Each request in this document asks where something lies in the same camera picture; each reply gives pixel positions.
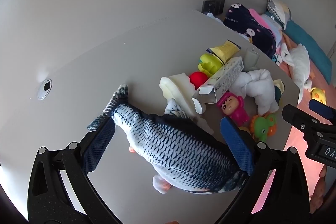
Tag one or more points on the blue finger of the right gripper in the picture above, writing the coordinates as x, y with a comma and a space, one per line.
301, 120
321, 109

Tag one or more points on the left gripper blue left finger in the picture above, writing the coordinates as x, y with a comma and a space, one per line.
97, 144

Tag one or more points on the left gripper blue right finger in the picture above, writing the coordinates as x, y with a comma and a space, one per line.
238, 143

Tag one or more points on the pink doll figure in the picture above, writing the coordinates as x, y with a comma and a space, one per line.
232, 106

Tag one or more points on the green dinosaur toy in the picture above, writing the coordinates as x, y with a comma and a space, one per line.
263, 126

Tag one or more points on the silver long cardboard box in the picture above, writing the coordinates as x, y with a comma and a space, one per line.
214, 88

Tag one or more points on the blue plush fish toy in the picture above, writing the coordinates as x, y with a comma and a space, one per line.
182, 153

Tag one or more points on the white towel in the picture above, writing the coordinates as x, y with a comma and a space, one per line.
258, 85

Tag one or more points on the red ball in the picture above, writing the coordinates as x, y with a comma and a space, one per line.
198, 79

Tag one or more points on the cream foam piece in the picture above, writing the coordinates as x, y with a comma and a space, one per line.
180, 88

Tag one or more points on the yellow frog toy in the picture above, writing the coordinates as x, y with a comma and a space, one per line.
209, 64

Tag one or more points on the grey corner guard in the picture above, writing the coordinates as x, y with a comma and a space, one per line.
250, 60

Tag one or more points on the yellow chick plush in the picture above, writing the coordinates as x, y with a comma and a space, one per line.
318, 95

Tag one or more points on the teal bed pillow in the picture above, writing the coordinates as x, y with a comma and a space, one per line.
299, 36

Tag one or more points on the white goose plush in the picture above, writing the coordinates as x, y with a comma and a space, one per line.
299, 66

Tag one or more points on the silver desk grommet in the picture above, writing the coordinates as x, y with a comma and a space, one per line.
44, 89

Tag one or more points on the light blue blanket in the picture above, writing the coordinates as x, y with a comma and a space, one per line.
274, 26

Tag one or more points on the patterned small pillow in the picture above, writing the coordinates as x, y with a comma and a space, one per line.
279, 11

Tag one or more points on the pink blanket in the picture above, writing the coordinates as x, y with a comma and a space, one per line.
260, 20

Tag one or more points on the navy bunny blanket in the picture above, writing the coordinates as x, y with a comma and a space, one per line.
239, 19

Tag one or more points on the black wall switch panel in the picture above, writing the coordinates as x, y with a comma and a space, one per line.
214, 7

